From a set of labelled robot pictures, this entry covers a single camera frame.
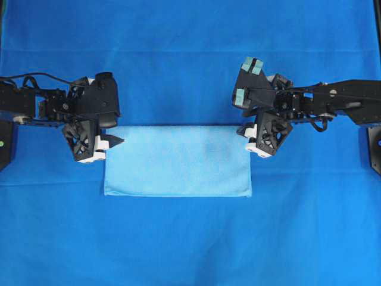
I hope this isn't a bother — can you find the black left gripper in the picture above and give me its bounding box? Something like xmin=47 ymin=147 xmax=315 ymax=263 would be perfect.
xmin=62 ymin=83 xmax=124 ymax=163

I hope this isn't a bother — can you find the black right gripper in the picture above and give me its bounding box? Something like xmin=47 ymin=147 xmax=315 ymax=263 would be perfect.
xmin=236 ymin=74 xmax=293 ymax=158

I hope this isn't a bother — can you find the light blue towel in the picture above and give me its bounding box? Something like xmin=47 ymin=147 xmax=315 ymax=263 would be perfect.
xmin=104 ymin=125 xmax=252 ymax=197

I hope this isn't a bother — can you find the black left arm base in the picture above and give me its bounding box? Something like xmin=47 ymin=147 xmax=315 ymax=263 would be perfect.
xmin=0 ymin=120 xmax=15 ymax=171

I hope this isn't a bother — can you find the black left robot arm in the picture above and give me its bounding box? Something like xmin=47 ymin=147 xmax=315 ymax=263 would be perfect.
xmin=1 ymin=72 xmax=123 ymax=169

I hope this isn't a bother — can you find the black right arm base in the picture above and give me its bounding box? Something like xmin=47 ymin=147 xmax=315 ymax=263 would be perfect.
xmin=367 ymin=126 xmax=381 ymax=175

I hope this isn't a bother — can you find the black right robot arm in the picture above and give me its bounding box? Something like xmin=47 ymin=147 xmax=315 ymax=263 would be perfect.
xmin=232 ymin=74 xmax=380 ymax=158

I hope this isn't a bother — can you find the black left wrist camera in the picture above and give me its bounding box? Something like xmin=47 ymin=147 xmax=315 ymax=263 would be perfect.
xmin=69 ymin=72 xmax=120 ymax=129

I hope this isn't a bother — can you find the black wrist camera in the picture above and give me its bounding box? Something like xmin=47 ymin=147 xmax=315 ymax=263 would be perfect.
xmin=232 ymin=57 xmax=276 ymax=110
xmin=69 ymin=72 xmax=120 ymax=129

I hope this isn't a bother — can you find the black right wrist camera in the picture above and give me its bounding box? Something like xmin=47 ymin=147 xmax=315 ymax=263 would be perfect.
xmin=232 ymin=57 xmax=276 ymax=110

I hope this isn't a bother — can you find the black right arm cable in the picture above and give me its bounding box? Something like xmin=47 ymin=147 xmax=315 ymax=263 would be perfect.
xmin=293 ymin=114 xmax=336 ymax=132

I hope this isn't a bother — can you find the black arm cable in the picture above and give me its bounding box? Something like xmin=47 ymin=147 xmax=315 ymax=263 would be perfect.
xmin=0 ymin=73 xmax=87 ymax=90
xmin=293 ymin=114 xmax=336 ymax=132

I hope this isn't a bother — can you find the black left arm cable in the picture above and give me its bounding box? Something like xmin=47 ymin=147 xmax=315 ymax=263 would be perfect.
xmin=0 ymin=73 xmax=87 ymax=90

